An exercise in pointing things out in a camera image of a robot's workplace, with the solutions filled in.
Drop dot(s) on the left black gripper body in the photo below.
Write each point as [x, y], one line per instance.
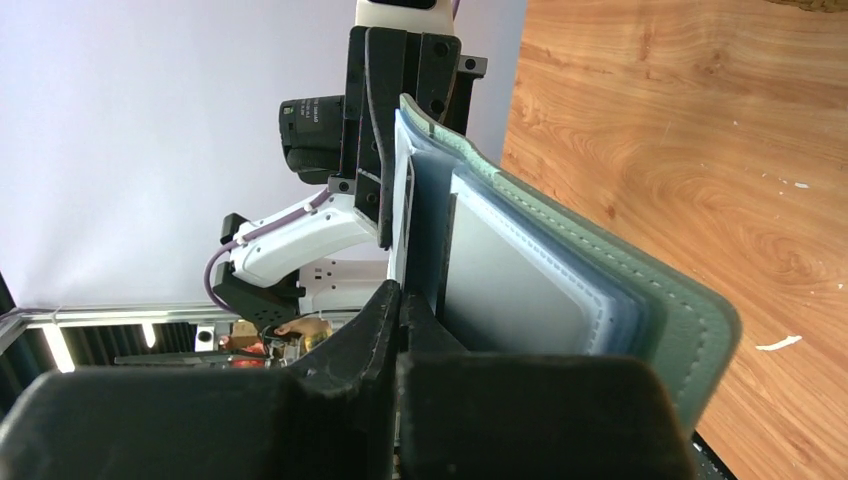
[347, 140]

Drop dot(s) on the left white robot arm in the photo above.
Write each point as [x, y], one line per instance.
[330, 251]

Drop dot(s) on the white debris scrap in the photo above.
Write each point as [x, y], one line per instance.
[781, 344]

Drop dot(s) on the green card holder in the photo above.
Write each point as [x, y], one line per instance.
[507, 269]

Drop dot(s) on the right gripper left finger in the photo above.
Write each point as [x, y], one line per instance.
[330, 415]

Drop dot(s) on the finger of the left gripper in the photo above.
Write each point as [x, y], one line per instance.
[384, 70]

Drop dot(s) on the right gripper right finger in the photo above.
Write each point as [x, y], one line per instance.
[470, 415]

